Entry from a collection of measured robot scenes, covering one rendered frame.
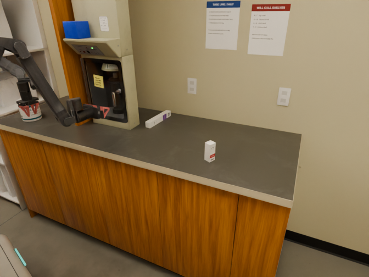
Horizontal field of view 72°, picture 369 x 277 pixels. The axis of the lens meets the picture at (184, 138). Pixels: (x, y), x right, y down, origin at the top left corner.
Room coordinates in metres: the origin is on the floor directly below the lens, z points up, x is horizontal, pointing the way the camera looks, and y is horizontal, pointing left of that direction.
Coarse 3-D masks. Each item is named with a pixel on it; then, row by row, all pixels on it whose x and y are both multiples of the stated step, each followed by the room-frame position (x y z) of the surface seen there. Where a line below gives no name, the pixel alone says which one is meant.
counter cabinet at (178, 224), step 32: (32, 160) 1.60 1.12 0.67; (64, 160) 1.45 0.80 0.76; (96, 160) 1.33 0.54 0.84; (32, 192) 1.66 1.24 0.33; (64, 192) 1.49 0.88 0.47; (96, 192) 1.35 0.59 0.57; (128, 192) 1.24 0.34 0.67; (160, 192) 1.14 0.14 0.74; (192, 192) 1.05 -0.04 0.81; (224, 192) 0.98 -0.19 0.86; (64, 224) 1.54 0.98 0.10; (96, 224) 1.38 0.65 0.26; (128, 224) 1.25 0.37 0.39; (160, 224) 1.14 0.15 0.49; (192, 224) 1.05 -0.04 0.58; (224, 224) 0.98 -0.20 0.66; (256, 224) 0.91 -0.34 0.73; (160, 256) 1.15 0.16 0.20; (192, 256) 1.05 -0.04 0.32; (224, 256) 0.97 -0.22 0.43; (256, 256) 0.90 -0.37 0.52
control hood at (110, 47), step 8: (64, 40) 1.57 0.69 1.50; (72, 40) 1.54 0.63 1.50; (80, 40) 1.52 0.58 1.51; (88, 40) 1.50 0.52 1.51; (96, 40) 1.47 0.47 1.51; (104, 40) 1.46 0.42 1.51; (112, 40) 1.49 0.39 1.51; (72, 48) 1.62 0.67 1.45; (104, 48) 1.49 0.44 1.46; (112, 48) 1.48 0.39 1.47; (120, 48) 1.54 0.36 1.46; (104, 56) 1.57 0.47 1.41; (112, 56) 1.53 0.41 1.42; (120, 56) 1.53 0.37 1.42
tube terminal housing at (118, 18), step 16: (80, 0) 1.65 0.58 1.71; (96, 0) 1.60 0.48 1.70; (112, 0) 1.55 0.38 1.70; (80, 16) 1.66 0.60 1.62; (96, 16) 1.61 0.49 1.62; (112, 16) 1.56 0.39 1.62; (128, 16) 1.64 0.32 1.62; (96, 32) 1.61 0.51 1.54; (112, 32) 1.56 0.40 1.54; (128, 32) 1.62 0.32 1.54; (128, 48) 1.61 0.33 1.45; (128, 64) 1.59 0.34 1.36; (128, 80) 1.58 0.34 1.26; (128, 96) 1.56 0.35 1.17; (128, 112) 1.55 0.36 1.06; (128, 128) 1.55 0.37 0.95
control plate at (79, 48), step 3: (72, 45) 1.58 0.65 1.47; (75, 45) 1.57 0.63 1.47; (78, 45) 1.56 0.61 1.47; (81, 45) 1.55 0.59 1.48; (84, 45) 1.54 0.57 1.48; (75, 48) 1.60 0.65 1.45; (78, 48) 1.59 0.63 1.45; (81, 48) 1.58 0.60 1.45; (84, 48) 1.57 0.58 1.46; (87, 48) 1.56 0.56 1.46; (90, 48) 1.55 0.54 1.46; (93, 48) 1.53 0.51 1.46; (96, 48) 1.52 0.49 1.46; (78, 51) 1.62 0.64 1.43; (81, 51) 1.61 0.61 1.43; (90, 51) 1.57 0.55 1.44; (93, 51) 1.56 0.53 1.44; (96, 51) 1.55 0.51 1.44; (99, 51) 1.53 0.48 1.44; (93, 54) 1.59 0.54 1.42; (96, 54) 1.58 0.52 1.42; (99, 54) 1.57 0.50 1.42; (102, 54) 1.56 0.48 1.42
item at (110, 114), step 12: (84, 60) 1.66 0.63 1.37; (96, 60) 1.61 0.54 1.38; (108, 60) 1.57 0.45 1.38; (96, 72) 1.62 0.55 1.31; (108, 72) 1.58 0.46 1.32; (120, 72) 1.54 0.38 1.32; (108, 84) 1.58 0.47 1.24; (120, 84) 1.54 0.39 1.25; (96, 96) 1.64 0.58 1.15; (108, 96) 1.59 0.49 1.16; (120, 96) 1.55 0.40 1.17; (120, 108) 1.55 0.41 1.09; (120, 120) 1.56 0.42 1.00
